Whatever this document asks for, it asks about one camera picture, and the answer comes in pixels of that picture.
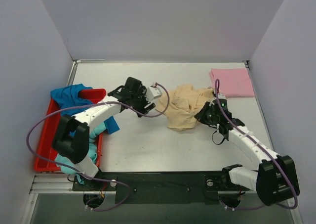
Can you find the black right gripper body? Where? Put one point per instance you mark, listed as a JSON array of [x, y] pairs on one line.
[[205, 113]]

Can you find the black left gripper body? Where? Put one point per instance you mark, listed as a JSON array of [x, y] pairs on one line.
[[143, 103]]

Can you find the cream yellow t-shirt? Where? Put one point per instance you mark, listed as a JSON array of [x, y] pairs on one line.
[[185, 102]]

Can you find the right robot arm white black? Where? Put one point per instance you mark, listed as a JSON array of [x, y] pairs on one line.
[[274, 180]]

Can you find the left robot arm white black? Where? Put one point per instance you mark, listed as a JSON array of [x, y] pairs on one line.
[[99, 112]]

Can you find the folded pink t-shirt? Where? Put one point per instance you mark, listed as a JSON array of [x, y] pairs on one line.
[[233, 82]]

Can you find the blue t-shirt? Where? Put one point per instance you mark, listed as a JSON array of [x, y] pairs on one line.
[[74, 98]]

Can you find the teal t-shirt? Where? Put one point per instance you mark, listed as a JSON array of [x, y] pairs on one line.
[[71, 142]]

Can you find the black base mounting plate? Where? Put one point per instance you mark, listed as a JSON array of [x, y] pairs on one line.
[[208, 187]]

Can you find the red plastic bin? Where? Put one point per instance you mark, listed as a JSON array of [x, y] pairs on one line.
[[49, 128]]

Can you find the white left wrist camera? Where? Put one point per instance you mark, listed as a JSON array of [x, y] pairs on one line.
[[152, 93]]

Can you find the aluminium rail frame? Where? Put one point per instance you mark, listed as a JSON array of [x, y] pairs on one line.
[[147, 145]]

